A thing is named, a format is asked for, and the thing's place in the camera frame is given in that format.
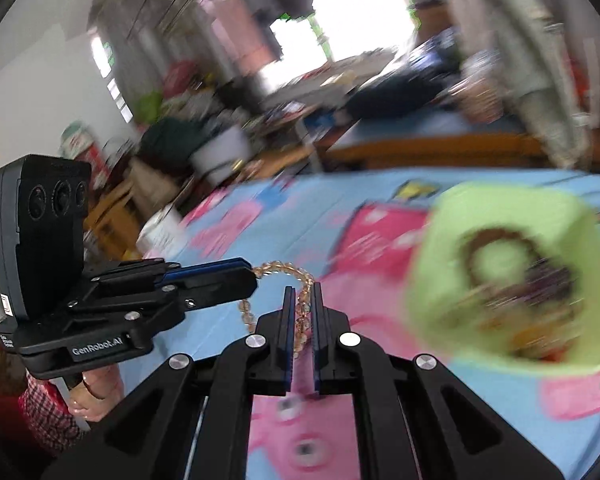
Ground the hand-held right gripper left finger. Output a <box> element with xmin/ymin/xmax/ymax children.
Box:
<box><xmin>40</xmin><ymin>286</ymin><xmax>297</xmax><ymax>480</ymax></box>

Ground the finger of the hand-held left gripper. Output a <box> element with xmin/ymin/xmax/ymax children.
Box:
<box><xmin>167</xmin><ymin>267</ymin><xmax>259</xmax><ymax>312</ymax></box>
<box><xmin>162</xmin><ymin>257</ymin><xmax>253</xmax><ymax>283</ymax></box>

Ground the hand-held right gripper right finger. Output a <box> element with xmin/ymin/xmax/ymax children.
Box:
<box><xmin>312</xmin><ymin>281</ymin><xmax>566</xmax><ymax>480</ymax></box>

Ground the amber bead bracelet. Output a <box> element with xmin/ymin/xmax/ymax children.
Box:
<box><xmin>237</xmin><ymin>260</ymin><xmax>315</xmax><ymax>361</ymax></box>

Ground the green plastic basin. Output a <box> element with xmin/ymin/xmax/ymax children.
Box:
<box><xmin>405</xmin><ymin>182</ymin><xmax>600</xmax><ymax>378</ymax></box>

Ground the pile of beaded bracelets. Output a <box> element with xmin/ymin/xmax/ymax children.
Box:
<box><xmin>460</xmin><ymin>227</ymin><xmax>581</xmax><ymax>356</ymax></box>

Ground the person's left hand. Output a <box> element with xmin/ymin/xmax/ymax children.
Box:
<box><xmin>67</xmin><ymin>365</ymin><xmax>125</xmax><ymax>423</ymax></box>

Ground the white enamel mug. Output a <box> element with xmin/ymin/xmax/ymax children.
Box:
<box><xmin>137</xmin><ymin>205</ymin><xmax>186</xmax><ymax>256</ymax></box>

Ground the wooden chair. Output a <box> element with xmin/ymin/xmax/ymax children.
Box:
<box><xmin>87</xmin><ymin>180</ymin><xmax>146</xmax><ymax>256</ymax></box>

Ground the red and green box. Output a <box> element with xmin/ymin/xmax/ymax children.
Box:
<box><xmin>60</xmin><ymin>121</ymin><xmax>103</xmax><ymax>166</ymax></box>

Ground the white storage stool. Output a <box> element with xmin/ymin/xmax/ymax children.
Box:
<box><xmin>190</xmin><ymin>125</ymin><xmax>251</xmax><ymax>186</ymax></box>

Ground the dark green bag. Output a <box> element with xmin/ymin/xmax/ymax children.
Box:
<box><xmin>140</xmin><ymin>117</ymin><xmax>216</xmax><ymax>161</ymax></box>

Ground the blue cartoon pig bed sheet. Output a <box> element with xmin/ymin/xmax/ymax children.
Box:
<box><xmin>115</xmin><ymin>167</ymin><xmax>600</xmax><ymax>480</ymax></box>

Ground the bright green bag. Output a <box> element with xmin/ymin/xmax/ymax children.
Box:
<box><xmin>135</xmin><ymin>91</ymin><xmax>163</xmax><ymax>123</ymax></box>

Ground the red bag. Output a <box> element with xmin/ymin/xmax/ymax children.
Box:
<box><xmin>162</xmin><ymin>60</ymin><xmax>196</xmax><ymax>98</ymax></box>

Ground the wooden desk with blue top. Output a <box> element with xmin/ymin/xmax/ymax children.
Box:
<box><xmin>312</xmin><ymin>105</ymin><xmax>546</xmax><ymax>171</ymax></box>

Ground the pink hanging garment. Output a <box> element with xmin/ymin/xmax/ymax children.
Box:
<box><xmin>212</xmin><ymin>0</ymin><xmax>276</xmax><ymax>61</ymax></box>

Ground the dark clothes pile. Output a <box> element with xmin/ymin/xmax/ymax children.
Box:
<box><xmin>347</xmin><ymin>67</ymin><xmax>451</xmax><ymax>116</ymax></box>

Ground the window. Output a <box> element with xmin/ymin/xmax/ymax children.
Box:
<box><xmin>265</xmin><ymin>0</ymin><xmax>421</xmax><ymax>96</ymax></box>

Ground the pale green draped cloth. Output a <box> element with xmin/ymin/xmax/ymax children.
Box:
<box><xmin>442</xmin><ymin>0</ymin><xmax>596</xmax><ymax>171</ymax></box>

